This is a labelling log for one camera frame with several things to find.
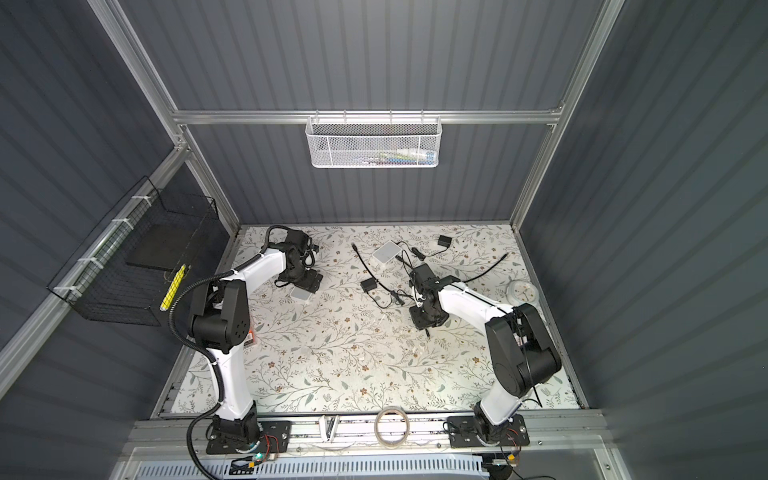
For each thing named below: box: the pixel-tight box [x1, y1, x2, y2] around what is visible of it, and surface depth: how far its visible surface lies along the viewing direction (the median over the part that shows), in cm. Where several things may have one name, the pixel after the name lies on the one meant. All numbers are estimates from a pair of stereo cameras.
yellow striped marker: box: [159, 264, 187, 312], surface depth 71 cm
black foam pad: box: [125, 224, 197, 271], surface depth 79 cm
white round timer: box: [506, 280, 539, 305], surface depth 100 cm
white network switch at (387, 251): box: [372, 240, 403, 264], surface depth 114 cm
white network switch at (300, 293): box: [290, 286, 312, 301], surface depth 98 cm
